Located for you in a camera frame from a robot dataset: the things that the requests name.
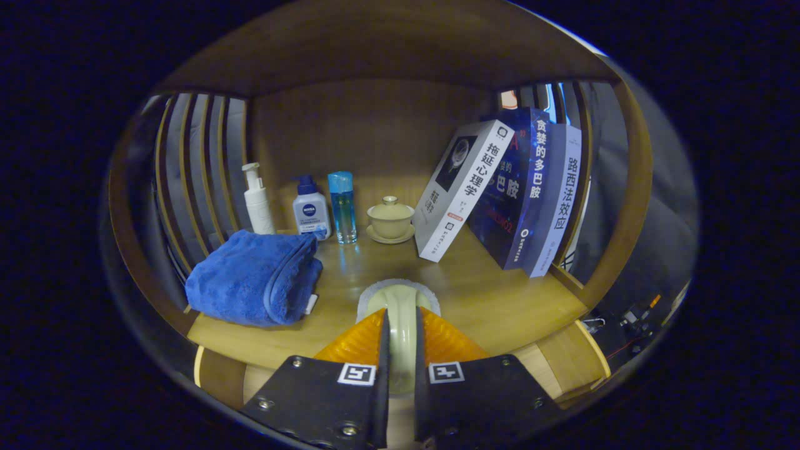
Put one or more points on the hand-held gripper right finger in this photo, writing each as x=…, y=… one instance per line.
x=481, y=400

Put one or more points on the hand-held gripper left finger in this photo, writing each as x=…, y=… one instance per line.
x=325, y=406

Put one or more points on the cream scrub brush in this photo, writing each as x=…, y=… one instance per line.
x=403, y=325

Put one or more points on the wooden countertop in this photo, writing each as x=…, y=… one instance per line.
x=487, y=300

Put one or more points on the wooden cabinet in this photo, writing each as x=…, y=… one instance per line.
x=375, y=44

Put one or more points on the folded blue towel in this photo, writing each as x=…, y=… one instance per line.
x=250, y=278

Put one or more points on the dark equipment pile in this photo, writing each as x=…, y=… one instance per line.
x=625, y=325

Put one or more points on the white bottle with blue cap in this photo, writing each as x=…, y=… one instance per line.
x=310, y=215

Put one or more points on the clear blue bottle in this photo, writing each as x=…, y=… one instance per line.
x=343, y=212

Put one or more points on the beige lidded teacup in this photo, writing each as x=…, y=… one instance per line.
x=390, y=219

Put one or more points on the dark blue book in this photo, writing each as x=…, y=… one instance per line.
x=519, y=200

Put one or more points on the white book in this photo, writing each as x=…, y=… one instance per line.
x=459, y=194

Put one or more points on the white pump bottle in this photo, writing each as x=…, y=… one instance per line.
x=258, y=209

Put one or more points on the pale blue book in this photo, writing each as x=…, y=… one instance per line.
x=559, y=206

